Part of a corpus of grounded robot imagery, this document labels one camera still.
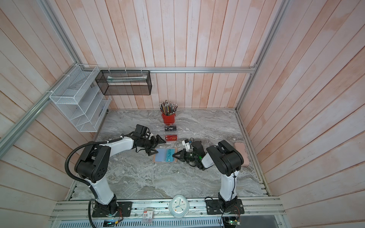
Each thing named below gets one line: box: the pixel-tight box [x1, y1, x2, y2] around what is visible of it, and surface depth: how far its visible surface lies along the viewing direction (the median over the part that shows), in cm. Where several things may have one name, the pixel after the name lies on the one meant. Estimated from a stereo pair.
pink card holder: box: [153, 147, 178, 163], surface depth 94 cm
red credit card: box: [164, 134, 178, 142], surface depth 102 cm
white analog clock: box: [168, 194, 190, 219], surface depth 74 cm
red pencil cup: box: [161, 113, 177, 126], surface depth 112 cm
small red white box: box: [142, 210, 154, 224], surface depth 71 cm
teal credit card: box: [165, 148, 176, 162], surface depth 93 cm
